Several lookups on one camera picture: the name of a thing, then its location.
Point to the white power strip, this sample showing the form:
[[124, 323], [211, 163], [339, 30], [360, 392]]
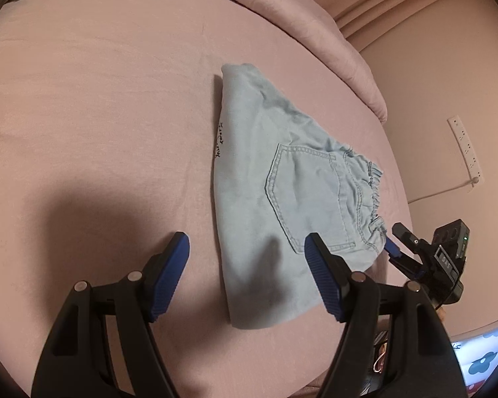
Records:
[[465, 149]]

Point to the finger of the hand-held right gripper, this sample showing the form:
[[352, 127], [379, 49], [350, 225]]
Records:
[[394, 251], [411, 238]]

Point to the pink duvet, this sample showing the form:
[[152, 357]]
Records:
[[294, 20]]

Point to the floral printed cloth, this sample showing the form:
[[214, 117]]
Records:
[[479, 360]]

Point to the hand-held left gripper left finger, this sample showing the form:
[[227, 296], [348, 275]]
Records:
[[170, 275]]

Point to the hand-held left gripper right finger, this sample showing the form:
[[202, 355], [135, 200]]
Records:
[[323, 277]]

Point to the light blue strawberry pants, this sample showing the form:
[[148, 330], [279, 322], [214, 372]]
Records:
[[274, 199]]

